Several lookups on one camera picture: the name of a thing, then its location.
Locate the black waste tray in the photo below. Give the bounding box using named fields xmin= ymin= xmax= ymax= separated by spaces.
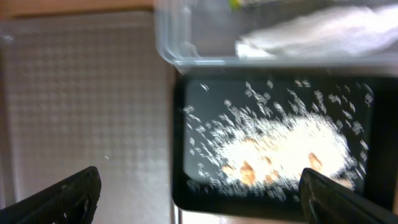
xmin=172 ymin=69 xmax=397 ymax=222

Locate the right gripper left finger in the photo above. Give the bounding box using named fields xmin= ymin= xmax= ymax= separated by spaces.
xmin=1 ymin=166 xmax=101 ymax=224

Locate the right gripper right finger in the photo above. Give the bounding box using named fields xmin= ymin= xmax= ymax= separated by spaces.
xmin=298 ymin=168 xmax=397 ymax=224

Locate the brown serving tray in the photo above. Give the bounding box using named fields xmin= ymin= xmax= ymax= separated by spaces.
xmin=1 ymin=11 xmax=173 ymax=223

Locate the clear plastic bin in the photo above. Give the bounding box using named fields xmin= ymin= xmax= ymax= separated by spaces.
xmin=155 ymin=0 xmax=397 ymax=77

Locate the white napkin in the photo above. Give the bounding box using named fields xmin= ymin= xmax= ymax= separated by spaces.
xmin=235 ymin=4 xmax=397 ymax=58

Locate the green snack wrapper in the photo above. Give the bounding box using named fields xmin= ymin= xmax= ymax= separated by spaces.
xmin=228 ymin=0 xmax=280 ymax=10

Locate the rice pile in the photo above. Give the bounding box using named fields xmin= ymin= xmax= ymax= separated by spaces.
xmin=179 ymin=80 xmax=373 ymax=201

